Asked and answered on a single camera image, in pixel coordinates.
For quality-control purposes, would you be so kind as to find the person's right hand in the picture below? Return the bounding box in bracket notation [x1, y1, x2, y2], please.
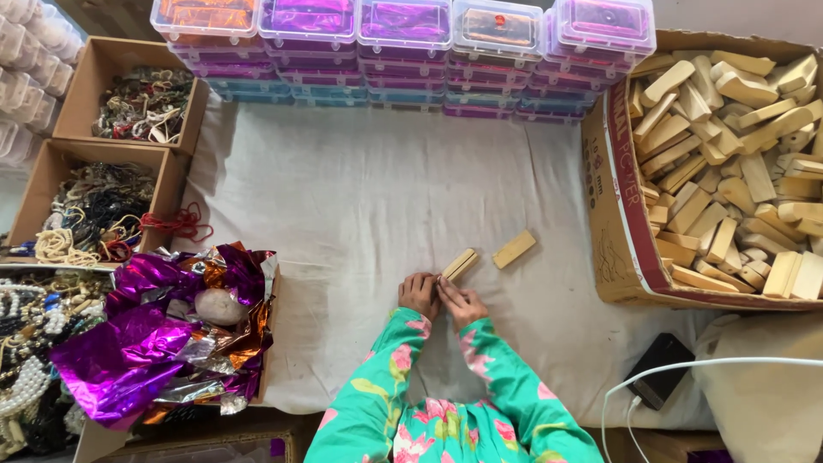
[436, 275, 490, 333]

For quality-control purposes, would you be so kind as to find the person's left hand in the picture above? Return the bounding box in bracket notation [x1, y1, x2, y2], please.
[398, 272, 443, 322]

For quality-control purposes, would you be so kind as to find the slotted pale wooden block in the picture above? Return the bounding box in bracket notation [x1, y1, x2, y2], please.
[440, 248, 481, 284]

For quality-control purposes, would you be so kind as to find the plain pale wooden block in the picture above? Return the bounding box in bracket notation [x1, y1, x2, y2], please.
[492, 229, 538, 270]

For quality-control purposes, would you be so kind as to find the white cloth sheet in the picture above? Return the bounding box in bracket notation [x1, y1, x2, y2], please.
[168, 90, 720, 430]

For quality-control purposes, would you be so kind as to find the person's green floral dress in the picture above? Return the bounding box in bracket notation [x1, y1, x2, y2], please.
[388, 397, 542, 463]

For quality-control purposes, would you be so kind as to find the flat cardboard tray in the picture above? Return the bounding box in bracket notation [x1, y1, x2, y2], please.
[249, 267, 282, 407]

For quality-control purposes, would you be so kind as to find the grey smooth stone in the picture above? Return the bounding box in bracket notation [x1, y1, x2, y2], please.
[194, 287, 249, 327]

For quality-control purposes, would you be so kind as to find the black phone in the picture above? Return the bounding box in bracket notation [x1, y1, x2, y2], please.
[625, 332, 697, 412]

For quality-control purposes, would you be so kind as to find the stack of coloured plastic boxes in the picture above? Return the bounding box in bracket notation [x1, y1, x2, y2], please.
[150, 0, 657, 125]

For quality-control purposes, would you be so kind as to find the heap of shiny foil sheets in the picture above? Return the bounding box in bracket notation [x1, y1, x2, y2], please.
[49, 242, 279, 430]

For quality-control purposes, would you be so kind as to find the carton of wooden blocks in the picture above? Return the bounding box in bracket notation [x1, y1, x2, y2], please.
[581, 28, 823, 312]

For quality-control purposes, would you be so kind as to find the cream cloth bag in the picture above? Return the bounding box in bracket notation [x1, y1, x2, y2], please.
[692, 313, 823, 463]

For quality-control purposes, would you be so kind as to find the stack of clear plastic boxes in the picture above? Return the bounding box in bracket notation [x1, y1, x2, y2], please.
[0, 0, 86, 169]

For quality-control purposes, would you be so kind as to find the red cord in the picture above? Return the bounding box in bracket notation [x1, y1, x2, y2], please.
[139, 202, 214, 244]

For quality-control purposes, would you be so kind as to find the white charging cable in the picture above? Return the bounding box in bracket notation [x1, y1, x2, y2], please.
[601, 356, 823, 463]

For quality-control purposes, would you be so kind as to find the large carton of cords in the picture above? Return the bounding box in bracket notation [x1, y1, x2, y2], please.
[5, 139, 187, 268]

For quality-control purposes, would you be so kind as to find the small carton of cords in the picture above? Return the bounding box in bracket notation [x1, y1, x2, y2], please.
[52, 36, 210, 157]

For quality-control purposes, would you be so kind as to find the heap of bead necklaces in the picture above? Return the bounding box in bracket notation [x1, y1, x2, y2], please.
[0, 267, 115, 459]

